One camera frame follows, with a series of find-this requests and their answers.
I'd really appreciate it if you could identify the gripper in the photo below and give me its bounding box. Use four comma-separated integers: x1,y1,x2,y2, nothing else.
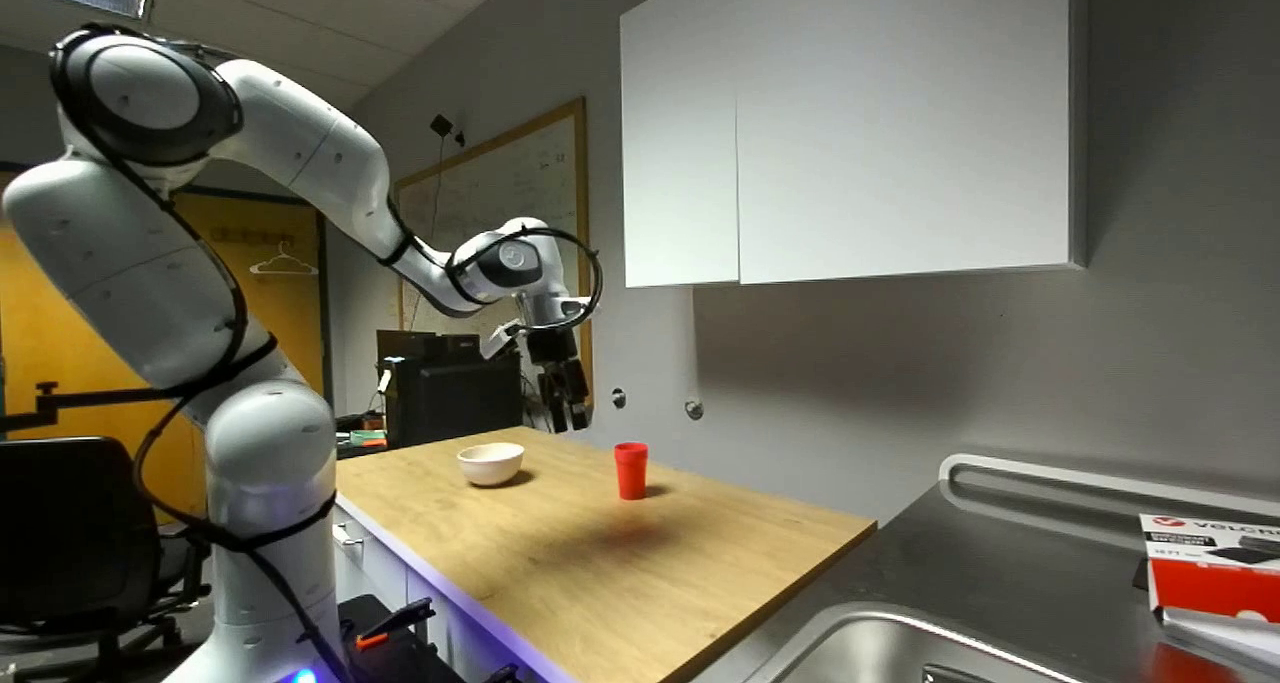
526,327,592,435

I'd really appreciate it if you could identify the black jointed mount arm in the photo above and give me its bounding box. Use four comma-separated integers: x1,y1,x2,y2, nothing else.
0,380,191,436

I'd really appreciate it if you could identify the red cup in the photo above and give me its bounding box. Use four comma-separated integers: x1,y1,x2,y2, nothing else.
613,441,650,502

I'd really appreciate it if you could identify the white bowl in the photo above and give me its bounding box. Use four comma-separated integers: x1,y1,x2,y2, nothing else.
457,442,526,488

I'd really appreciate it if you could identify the black computer case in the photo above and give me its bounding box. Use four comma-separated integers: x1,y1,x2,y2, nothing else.
376,329,524,452

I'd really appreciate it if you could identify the wood framed whiteboard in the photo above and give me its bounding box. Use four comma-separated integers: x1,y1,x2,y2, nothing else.
392,97,595,406

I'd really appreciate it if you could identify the white drawer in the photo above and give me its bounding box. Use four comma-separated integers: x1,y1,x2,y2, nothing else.
332,506,411,614

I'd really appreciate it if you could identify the black and orange clamp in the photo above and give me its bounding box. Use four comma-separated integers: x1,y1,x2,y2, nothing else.
345,597,438,656

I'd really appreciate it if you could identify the narrow white cabinet door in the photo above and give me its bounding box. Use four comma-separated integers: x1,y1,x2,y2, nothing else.
619,0,742,290

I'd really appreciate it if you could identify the orange door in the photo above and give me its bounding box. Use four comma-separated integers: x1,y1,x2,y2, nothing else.
0,167,328,524

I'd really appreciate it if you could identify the white coat hanger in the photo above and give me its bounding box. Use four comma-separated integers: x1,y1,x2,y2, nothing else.
248,240,320,278

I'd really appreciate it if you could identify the steel sink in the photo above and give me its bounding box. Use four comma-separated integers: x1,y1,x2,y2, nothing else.
742,603,1096,683

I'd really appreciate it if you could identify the wide white cabinet door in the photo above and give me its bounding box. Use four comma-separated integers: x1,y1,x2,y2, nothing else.
735,0,1075,286

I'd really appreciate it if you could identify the black office chair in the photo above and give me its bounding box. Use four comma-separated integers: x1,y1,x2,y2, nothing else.
0,435,213,683

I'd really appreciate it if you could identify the red and white box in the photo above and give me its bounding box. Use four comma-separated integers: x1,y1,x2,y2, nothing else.
1138,512,1280,659

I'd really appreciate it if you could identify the white wall cabinet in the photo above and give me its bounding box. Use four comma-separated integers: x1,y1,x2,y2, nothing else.
619,0,1090,290

